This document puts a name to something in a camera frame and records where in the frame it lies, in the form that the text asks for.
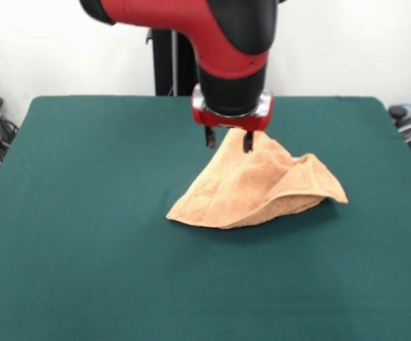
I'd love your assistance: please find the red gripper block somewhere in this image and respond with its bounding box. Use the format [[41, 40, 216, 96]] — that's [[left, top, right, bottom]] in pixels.
[[191, 85, 276, 154]]

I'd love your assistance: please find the tan terry towel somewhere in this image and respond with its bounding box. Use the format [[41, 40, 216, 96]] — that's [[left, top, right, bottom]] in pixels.
[[165, 128, 349, 230]]

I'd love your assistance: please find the dark green table cloth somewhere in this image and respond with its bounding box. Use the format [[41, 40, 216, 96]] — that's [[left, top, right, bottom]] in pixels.
[[0, 94, 411, 341]]

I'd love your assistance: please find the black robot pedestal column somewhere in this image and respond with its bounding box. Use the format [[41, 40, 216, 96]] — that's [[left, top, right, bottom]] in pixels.
[[145, 28, 201, 97]]

